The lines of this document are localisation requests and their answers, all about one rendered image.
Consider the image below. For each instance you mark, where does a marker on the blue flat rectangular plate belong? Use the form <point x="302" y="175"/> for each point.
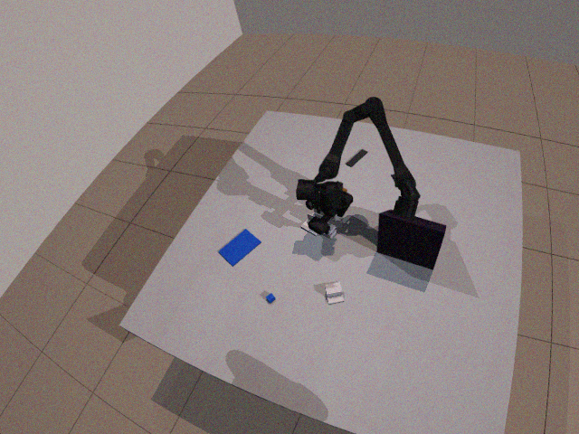
<point x="239" y="247"/>

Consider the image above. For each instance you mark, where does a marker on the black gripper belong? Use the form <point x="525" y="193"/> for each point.
<point x="338" y="208"/>

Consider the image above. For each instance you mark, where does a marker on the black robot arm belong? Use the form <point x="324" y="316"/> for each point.
<point x="309" y="190"/>

